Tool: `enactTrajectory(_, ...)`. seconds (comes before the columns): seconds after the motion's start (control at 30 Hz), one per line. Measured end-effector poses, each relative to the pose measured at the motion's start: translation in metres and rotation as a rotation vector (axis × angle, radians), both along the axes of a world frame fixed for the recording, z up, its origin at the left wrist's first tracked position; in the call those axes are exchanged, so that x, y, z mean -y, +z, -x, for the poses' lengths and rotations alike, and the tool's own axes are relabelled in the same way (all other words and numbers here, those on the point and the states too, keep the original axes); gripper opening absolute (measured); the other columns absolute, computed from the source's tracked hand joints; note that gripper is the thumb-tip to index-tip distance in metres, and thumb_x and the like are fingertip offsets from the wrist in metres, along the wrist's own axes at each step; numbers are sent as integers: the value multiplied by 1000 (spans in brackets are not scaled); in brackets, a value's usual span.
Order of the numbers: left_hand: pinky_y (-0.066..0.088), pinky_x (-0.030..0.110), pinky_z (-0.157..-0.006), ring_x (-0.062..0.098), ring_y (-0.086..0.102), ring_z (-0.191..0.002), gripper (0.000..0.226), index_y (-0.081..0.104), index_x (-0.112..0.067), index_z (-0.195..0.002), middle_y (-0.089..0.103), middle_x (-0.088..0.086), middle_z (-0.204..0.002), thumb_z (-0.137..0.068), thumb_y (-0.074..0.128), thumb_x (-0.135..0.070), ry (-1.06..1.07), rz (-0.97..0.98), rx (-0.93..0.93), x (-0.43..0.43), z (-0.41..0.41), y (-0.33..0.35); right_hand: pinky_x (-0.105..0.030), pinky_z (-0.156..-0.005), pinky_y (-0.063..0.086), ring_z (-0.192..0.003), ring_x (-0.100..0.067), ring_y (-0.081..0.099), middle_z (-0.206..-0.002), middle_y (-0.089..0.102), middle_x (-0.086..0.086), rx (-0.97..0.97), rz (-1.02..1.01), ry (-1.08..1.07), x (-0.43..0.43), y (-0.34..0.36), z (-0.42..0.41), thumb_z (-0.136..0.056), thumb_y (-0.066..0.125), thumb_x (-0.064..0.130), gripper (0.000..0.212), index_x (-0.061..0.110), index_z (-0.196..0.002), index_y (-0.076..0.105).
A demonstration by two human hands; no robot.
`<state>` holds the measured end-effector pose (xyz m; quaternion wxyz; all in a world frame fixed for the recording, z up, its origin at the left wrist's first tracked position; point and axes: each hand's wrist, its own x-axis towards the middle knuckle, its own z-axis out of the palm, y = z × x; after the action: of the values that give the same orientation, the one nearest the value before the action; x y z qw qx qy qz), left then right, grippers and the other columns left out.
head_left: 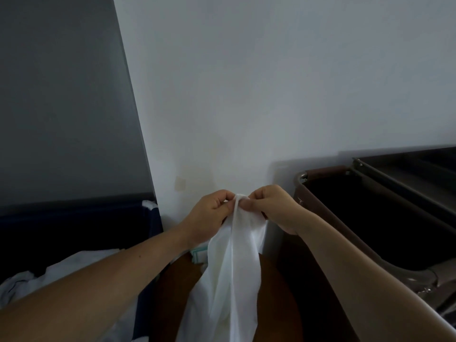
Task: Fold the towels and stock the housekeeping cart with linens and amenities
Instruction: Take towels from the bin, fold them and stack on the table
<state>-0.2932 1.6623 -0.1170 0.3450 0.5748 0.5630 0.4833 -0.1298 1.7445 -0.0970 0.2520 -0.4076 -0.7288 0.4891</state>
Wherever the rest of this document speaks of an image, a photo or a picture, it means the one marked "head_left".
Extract teal white boxes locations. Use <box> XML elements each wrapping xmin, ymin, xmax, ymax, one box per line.
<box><xmin>190</xmin><ymin>244</ymin><xmax>211</xmax><ymax>266</ymax></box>

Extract grey door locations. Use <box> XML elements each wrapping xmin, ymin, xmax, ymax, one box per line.
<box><xmin>0</xmin><ymin>0</ymin><xmax>156</xmax><ymax>216</ymax></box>

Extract person's left forearm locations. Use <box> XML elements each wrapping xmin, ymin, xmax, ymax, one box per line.
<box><xmin>0</xmin><ymin>224</ymin><xmax>195</xmax><ymax>342</ymax></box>

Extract person's left hand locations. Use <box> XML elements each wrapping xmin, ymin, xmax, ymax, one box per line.
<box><xmin>180</xmin><ymin>190</ymin><xmax>237</xmax><ymax>249</ymax></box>

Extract brown housekeeping cart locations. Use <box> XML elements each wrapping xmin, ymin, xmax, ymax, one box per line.
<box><xmin>277</xmin><ymin>145</ymin><xmax>456</xmax><ymax>342</ymax></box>

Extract white towel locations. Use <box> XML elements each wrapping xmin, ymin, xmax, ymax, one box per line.
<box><xmin>176</xmin><ymin>193</ymin><xmax>268</xmax><ymax>342</ymax></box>

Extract person's right hand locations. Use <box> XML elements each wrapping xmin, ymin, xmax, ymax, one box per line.
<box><xmin>240</xmin><ymin>184</ymin><xmax>309</xmax><ymax>236</ymax></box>

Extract person's right forearm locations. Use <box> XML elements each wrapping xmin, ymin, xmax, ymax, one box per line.
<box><xmin>297</xmin><ymin>211</ymin><xmax>456</xmax><ymax>342</ymax></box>

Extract white pillowcase black piping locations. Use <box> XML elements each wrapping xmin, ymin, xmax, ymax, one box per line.
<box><xmin>0</xmin><ymin>248</ymin><xmax>150</xmax><ymax>342</ymax></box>

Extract round wooden side table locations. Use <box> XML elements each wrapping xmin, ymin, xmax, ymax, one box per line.
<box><xmin>153</xmin><ymin>251</ymin><xmax>304</xmax><ymax>342</ymax></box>

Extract navy laundry hamper white frame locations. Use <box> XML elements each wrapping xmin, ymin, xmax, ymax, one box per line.
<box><xmin>0</xmin><ymin>199</ymin><xmax>164</xmax><ymax>342</ymax></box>

